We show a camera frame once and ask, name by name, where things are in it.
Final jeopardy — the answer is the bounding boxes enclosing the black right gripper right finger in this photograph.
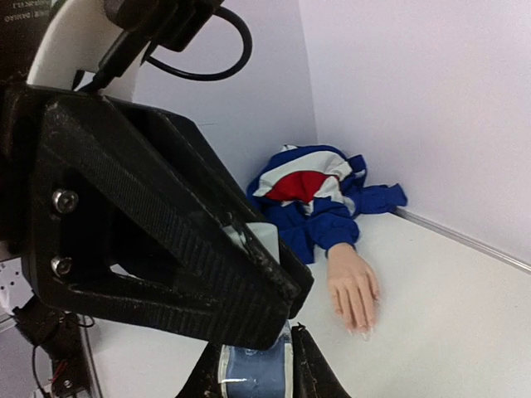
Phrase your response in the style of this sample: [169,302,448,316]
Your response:
[291,325,350,398]

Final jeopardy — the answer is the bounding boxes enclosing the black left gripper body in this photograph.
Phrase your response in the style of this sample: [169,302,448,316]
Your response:
[1,83,54,253]

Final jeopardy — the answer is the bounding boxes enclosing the white nail polish cap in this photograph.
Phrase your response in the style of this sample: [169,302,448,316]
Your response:
[223,222,280,261]

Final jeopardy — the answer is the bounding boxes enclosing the blue nail polish bottle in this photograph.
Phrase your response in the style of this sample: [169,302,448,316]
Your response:
[217,323,294,398]

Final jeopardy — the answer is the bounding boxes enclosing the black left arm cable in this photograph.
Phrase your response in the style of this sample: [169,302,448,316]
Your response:
[143,6,254,82]

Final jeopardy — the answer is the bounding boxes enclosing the blue white red jacket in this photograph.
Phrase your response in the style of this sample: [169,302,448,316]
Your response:
[246,145,407,265]

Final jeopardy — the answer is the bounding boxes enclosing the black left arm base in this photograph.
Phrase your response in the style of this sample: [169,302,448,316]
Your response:
[12,295,95,397]

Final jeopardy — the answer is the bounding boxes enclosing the mannequin hand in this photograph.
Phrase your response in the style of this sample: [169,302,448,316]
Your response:
[327,243,380,339]

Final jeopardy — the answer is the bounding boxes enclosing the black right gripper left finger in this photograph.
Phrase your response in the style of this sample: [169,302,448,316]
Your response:
[176,343,222,398]

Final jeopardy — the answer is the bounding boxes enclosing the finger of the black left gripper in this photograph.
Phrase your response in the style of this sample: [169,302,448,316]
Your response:
[28,97,297,349]
[105,100,314,318]

